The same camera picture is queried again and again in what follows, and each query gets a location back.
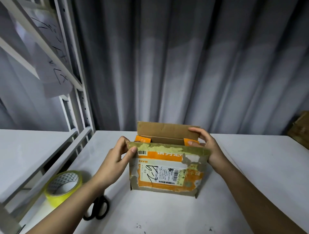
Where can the yellow tape roll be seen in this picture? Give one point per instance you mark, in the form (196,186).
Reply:
(62,190)

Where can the white metal shelf rack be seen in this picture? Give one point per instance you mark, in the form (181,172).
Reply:
(79,87)

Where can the person's left hand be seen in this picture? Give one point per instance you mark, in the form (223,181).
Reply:
(113,166)

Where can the person's left forearm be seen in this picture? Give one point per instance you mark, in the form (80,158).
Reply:
(65,209)

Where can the person's right forearm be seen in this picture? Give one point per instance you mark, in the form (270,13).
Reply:
(260,205)

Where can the black scissors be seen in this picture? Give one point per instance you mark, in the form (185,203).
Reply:
(99,207)

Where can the orange and white carton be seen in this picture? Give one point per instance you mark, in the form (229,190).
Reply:
(166,171)

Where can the printed brown cardboard box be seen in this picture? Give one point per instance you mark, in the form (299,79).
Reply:
(302,128)

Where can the person's right hand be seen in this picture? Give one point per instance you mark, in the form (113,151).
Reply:
(212,149)

